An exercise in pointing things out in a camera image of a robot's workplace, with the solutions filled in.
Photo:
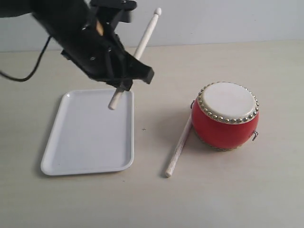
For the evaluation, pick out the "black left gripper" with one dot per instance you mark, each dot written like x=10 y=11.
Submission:
x=94 y=48

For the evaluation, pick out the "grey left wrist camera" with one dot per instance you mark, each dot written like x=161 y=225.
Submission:
x=114 y=10

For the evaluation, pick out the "white rectangular plastic tray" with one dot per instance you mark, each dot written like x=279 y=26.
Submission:
x=87 y=137

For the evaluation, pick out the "small red drum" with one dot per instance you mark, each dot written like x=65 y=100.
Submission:
x=225 y=115

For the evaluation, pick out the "wooden drumstick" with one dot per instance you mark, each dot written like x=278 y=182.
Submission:
x=138 y=53
x=178 y=148

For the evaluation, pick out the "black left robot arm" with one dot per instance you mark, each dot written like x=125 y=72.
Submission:
x=49 y=13

